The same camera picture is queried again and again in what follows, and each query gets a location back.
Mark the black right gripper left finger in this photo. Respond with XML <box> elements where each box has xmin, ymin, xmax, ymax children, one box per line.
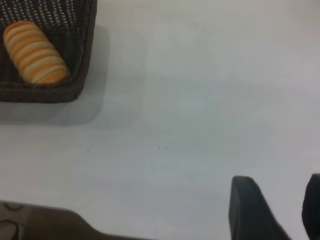
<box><xmin>228</xmin><ymin>175</ymin><xmax>294</xmax><ymax>240</ymax></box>

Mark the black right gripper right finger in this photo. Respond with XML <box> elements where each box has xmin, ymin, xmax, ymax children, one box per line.
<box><xmin>300</xmin><ymin>172</ymin><xmax>320</xmax><ymax>240</ymax></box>

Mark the dark brown wicker basket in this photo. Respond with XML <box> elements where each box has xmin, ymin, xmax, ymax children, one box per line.
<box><xmin>0</xmin><ymin>0</ymin><xmax>98</xmax><ymax>105</ymax></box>

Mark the striped golden bread roll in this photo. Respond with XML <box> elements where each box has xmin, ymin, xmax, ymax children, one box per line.
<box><xmin>2</xmin><ymin>20</ymin><xmax>71</xmax><ymax>84</ymax></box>

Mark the thin dark cable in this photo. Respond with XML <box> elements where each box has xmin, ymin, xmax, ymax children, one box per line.
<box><xmin>3</xmin><ymin>202</ymin><xmax>25</xmax><ymax>211</ymax></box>
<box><xmin>0</xmin><ymin>218</ymin><xmax>20</xmax><ymax>238</ymax></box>

